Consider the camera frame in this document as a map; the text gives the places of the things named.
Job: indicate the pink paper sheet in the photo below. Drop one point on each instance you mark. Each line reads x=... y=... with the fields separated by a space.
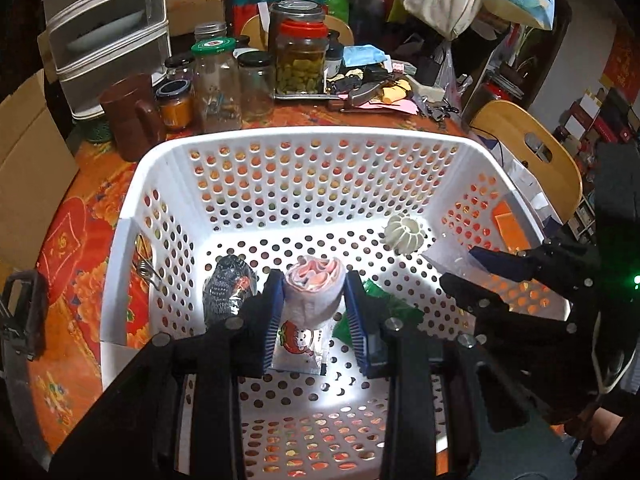
x=400 y=108

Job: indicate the clear plastic bag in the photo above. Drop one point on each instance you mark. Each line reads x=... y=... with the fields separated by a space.
x=447 y=262

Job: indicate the green lid glass jar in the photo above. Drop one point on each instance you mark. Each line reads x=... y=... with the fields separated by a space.
x=217 y=90

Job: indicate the white pink towel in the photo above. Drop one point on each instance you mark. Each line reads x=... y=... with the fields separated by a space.
x=314 y=290

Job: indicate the small black lid jar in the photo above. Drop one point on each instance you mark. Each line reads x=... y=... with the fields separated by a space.
x=179 y=66

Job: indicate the closed brown cardboard box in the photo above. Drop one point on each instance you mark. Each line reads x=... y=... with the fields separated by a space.
x=195 y=0

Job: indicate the small jar orange contents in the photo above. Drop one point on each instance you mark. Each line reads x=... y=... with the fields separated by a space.
x=175 y=110

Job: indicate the blue face mask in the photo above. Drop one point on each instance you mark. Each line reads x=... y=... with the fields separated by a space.
x=365 y=55

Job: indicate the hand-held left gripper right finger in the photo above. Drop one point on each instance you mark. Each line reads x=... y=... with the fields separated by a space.
x=360 y=330

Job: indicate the red lid pickle jar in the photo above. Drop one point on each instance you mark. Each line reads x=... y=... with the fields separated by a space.
x=300 y=65

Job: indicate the red paper wall banner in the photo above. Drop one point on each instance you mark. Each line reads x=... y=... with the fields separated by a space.
x=620 y=65

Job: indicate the yellow foam piece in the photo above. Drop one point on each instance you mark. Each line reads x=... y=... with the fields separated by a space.
x=395 y=94

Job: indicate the bunch of keys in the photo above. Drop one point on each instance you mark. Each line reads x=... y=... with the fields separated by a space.
x=440 y=110

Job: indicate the empty black lid jar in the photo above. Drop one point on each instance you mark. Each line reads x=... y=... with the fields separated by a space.
x=256 y=90

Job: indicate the low shelf with boxes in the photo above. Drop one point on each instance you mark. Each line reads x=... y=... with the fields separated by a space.
x=600 y=115

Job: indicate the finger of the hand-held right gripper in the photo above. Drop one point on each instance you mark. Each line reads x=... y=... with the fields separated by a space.
x=500 y=262
x=470 y=292

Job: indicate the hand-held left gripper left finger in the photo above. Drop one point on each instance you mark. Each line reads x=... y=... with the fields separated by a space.
x=267 y=325

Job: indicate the green foil packet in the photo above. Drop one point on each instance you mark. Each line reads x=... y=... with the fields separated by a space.
x=395 y=307

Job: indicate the white pleated round sponge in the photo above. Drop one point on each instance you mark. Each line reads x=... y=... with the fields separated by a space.
x=404 y=235

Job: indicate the person's right forearm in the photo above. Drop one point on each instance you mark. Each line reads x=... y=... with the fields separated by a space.
x=607 y=422

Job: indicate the black snack packet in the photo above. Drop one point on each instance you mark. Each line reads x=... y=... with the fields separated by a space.
x=225 y=290

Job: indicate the red floral table cover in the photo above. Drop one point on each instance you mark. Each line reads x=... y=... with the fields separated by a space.
x=90 y=240

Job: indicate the white perforated plastic basket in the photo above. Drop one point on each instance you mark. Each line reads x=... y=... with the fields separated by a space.
x=170 y=155

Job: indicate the small dark bottle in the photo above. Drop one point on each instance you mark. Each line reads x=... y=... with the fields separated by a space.
x=334 y=57

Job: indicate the brown ceramic mug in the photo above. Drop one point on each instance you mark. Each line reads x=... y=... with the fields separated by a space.
x=130 y=120

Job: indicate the white strawberry print packet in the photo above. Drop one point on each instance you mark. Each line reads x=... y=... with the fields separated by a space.
x=300 y=347

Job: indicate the silver lid glass jar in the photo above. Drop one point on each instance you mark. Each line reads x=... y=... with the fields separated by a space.
x=210 y=31

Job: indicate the grey stacked drawer unit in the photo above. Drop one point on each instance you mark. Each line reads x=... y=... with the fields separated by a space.
x=110 y=45

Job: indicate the open brown cardboard box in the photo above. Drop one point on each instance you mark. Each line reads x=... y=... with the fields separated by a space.
x=30 y=170

